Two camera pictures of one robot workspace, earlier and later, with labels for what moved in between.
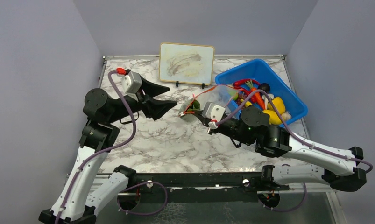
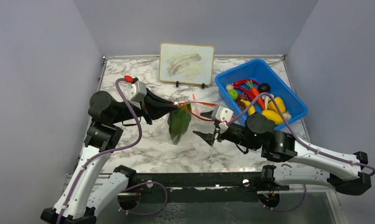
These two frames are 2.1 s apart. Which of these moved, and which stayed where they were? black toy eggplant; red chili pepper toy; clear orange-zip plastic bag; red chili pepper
Moved: clear orange-zip plastic bag
Stayed: red chili pepper toy; black toy eggplant; red chili pepper
